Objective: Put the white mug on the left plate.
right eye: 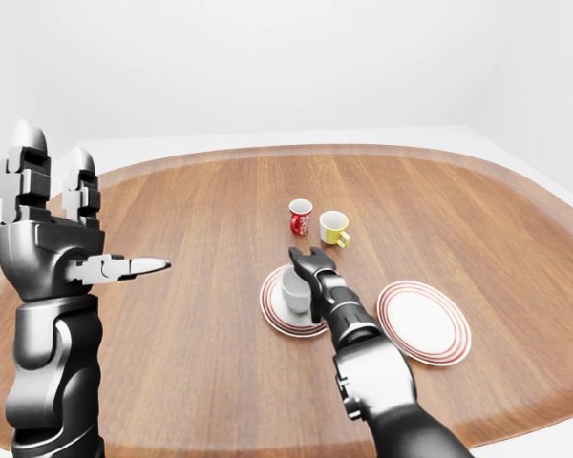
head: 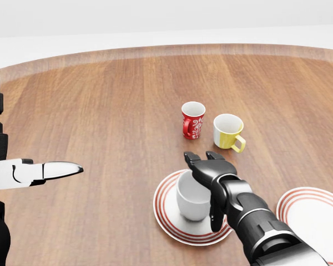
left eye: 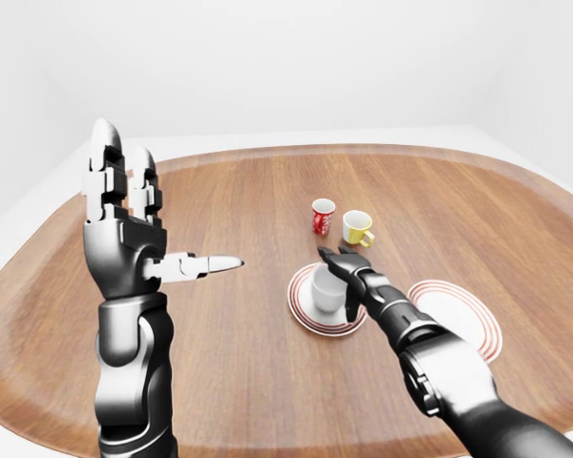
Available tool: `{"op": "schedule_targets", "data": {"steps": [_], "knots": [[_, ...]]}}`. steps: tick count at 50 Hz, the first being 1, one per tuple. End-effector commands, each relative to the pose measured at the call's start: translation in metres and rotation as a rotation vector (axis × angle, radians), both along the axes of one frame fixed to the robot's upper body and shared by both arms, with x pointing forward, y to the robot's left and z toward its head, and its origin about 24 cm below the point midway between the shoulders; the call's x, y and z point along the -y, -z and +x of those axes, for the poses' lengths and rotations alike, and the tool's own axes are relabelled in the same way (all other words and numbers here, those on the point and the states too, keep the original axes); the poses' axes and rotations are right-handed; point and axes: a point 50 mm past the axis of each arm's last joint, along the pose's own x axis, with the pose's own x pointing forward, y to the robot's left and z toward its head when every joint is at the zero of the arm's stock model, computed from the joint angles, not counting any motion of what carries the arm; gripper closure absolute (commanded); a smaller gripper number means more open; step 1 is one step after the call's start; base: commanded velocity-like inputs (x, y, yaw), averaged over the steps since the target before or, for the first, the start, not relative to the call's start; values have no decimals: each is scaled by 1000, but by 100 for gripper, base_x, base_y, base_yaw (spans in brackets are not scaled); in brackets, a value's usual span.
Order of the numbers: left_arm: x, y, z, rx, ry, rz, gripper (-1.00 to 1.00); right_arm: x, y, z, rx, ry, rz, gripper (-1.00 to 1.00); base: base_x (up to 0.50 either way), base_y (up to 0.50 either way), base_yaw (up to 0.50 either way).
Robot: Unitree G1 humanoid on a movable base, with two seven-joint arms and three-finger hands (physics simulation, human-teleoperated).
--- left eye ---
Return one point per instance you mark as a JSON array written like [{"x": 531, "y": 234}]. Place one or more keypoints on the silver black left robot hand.
[{"x": 106, "y": 252}]

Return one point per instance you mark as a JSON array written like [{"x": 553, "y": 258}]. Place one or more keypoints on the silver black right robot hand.
[{"x": 351, "y": 268}]

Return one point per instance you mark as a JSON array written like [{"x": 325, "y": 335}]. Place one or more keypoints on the white mug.
[{"x": 325, "y": 288}]

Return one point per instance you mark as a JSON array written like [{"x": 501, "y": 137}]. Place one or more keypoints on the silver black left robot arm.
[{"x": 133, "y": 372}]

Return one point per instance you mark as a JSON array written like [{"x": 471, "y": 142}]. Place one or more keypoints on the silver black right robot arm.
[{"x": 439, "y": 367}]

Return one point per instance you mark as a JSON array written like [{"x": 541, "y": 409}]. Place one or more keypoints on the yellow mug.
[{"x": 355, "y": 229}]

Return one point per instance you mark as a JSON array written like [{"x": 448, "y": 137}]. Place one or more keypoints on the red printed mug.
[{"x": 323, "y": 217}]

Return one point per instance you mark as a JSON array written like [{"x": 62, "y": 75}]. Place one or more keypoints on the red-ringed plate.
[
  {"x": 315, "y": 315},
  {"x": 463, "y": 310}
]

